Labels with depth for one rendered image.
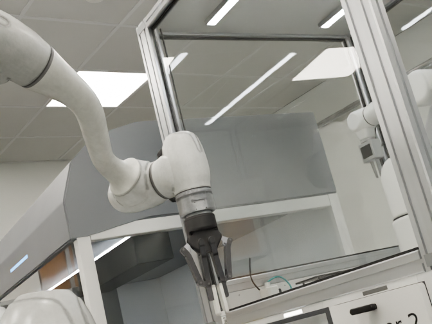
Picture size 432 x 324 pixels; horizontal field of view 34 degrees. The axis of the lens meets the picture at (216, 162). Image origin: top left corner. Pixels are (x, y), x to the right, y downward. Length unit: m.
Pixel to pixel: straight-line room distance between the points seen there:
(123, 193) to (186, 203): 0.17
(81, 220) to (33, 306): 1.34
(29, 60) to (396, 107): 0.72
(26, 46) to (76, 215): 1.17
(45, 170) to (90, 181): 3.84
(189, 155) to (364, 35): 0.49
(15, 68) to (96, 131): 0.26
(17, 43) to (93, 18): 2.73
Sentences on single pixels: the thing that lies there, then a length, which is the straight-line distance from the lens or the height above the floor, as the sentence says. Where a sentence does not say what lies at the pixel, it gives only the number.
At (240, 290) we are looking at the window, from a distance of 2.02.
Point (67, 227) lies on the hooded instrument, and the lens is 2.46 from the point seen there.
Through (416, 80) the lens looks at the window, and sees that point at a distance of 1.52.
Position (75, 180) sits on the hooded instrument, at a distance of 2.51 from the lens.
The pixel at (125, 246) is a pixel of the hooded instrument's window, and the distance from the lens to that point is 2.53.
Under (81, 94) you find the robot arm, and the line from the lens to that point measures 1.47.
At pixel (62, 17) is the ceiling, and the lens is 4.02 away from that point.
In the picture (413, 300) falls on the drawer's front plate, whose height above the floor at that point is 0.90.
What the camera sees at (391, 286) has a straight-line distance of 1.52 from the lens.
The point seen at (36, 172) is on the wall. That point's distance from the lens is 6.32.
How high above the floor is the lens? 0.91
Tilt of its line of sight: 14 degrees up
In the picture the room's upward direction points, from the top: 14 degrees counter-clockwise
